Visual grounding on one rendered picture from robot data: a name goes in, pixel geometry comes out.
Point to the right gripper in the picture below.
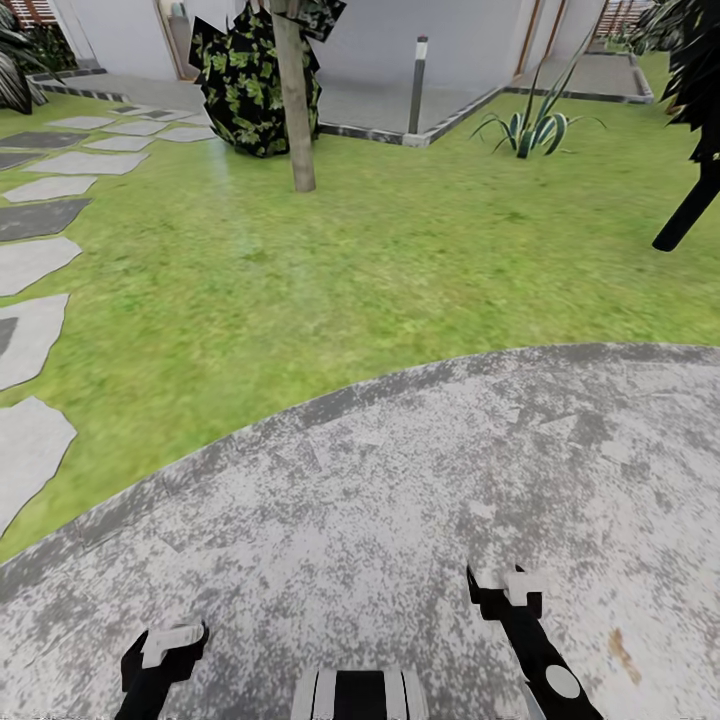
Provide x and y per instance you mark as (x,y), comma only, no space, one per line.
(494,605)

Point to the robot trunk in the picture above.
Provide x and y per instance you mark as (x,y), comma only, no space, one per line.
(360,695)

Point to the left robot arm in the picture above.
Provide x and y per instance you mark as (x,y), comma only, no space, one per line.
(153,664)

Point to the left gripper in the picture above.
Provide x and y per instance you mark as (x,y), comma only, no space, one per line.
(177,666)

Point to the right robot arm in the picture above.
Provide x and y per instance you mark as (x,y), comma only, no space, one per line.
(551,690)

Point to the tree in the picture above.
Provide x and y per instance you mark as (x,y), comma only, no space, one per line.
(291,19)
(695,82)

